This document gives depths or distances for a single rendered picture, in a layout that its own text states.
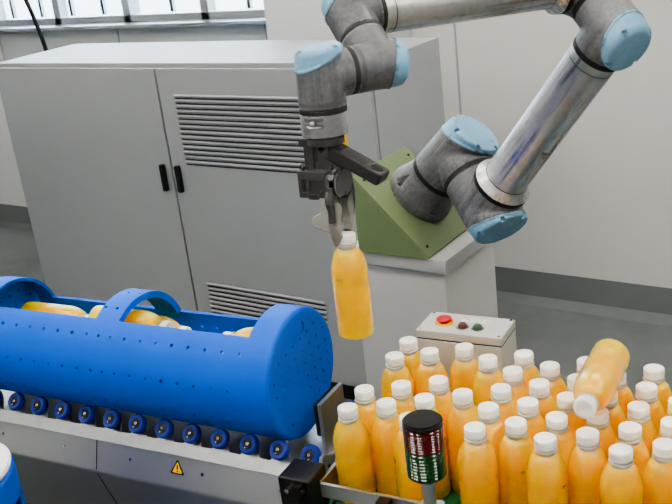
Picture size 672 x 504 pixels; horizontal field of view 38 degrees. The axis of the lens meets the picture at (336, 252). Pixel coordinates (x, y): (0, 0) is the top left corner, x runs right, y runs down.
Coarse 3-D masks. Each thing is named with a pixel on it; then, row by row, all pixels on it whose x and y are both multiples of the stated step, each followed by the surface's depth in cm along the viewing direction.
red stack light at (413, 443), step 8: (408, 432) 150; (432, 432) 149; (440, 432) 150; (408, 440) 150; (416, 440) 149; (424, 440) 149; (432, 440) 149; (440, 440) 150; (408, 448) 151; (416, 448) 150; (424, 448) 149; (432, 448) 149; (440, 448) 151; (424, 456) 150
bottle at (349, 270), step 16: (336, 256) 189; (352, 256) 188; (336, 272) 189; (352, 272) 188; (336, 288) 191; (352, 288) 189; (368, 288) 192; (336, 304) 193; (352, 304) 190; (368, 304) 192; (352, 320) 192; (368, 320) 193; (352, 336) 193; (368, 336) 194
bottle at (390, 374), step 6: (402, 366) 204; (384, 372) 206; (390, 372) 205; (396, 372) 204; (402, 372) 204; (408, 372) 205; (384, 378) 205; (390, 378) 204; (396, 378) 204; (402, 378) 204; (408, 378) 205; (384, 384) 205; (390, 384) 204; (384, 390) 205; (390, 390) 204; (414, 390) 207; (384, 396) 206; (390, 396) 205; (414, 396) 207
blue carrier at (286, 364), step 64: (0, 320) 229; (64, 320) 221; (192, 320) 234; (256, 320) 224; (320, 320) 212; (0, 384) 235; (64, 384) 222; (128, 384) 211; (192, 384) 203; (256, 384) 195; (320, 384) 214
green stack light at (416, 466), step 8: (408, 456) 151; (416, 456) 150; (432, 456) 150; (440, 456) 151; (408, 464) 152; (416, 464) 151; (424, 464) 150; (432, 464) 150; (440, 464) 151; (408, 472) 153; (416, 472) 151; (424, 472) 151; (432, 472) 151; (440, 472) 152; (416, 480) 152; (424, 480) 151; (432, 480) 151; (440, 480) 152
